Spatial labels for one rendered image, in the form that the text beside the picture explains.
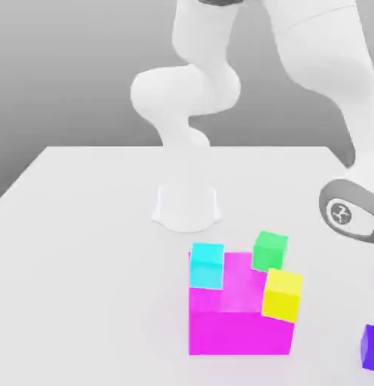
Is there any small green cube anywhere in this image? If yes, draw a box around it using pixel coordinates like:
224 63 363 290
251 231 289 273

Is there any large magenta box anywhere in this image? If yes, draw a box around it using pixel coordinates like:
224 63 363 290
188 250 296 356

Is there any small purple cube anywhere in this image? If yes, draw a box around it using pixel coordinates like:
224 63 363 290
360 323 374 372

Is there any small cyan cube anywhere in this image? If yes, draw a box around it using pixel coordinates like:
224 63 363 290
189 242 225 291

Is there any small yellow cube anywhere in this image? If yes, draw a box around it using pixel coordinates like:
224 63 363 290
261 268 304 324

